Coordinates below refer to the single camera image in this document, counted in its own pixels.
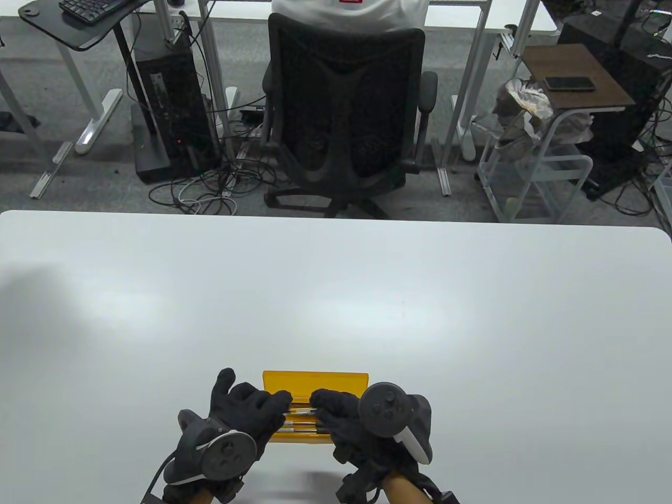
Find grey right hand controller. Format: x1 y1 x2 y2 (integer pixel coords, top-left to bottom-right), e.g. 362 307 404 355
358 382 434 466

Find black keyboard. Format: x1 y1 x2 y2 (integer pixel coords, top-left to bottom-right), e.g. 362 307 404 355
58 0 132 25

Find black equipment rack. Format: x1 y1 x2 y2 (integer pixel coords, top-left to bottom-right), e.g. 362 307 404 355
556 0 672 197

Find black computer tower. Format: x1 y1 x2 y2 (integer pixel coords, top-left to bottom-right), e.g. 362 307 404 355
134 39 220 171

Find brown top side table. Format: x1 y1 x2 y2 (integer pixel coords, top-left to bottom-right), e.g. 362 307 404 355
512 44 637 221

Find person's left hand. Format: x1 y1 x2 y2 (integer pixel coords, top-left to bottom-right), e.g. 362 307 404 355
210 367 293 457

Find white metal cart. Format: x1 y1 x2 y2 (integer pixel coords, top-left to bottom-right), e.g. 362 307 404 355
475 113 594 224

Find crumpled plastic bags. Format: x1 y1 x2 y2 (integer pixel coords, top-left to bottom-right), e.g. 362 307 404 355
493 78 594 153

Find black mesh office chair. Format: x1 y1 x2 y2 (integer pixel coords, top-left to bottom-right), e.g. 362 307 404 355
261 12 439 219

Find person's right forearm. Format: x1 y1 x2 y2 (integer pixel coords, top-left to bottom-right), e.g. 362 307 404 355
378 472 436 504

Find black standing desk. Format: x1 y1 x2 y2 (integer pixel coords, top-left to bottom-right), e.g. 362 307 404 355
18 0 174 183

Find tangle of floor cables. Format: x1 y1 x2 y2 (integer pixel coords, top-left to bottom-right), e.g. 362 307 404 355
149 157 295 216

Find silver aluminium post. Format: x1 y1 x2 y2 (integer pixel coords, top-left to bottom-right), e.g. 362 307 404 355
154 0 175 45

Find person's right hand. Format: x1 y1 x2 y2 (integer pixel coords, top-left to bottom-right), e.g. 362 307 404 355
310 388 415 476

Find black smartphone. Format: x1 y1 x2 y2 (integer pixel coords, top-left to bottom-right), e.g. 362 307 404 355
543 77 596 92

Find orange plastic pen case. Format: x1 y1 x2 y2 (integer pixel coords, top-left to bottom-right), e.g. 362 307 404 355
262 371 369 445

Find white desk with metal legs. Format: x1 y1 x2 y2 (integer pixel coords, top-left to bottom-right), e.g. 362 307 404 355
0 15 124 199
197 0 561 197

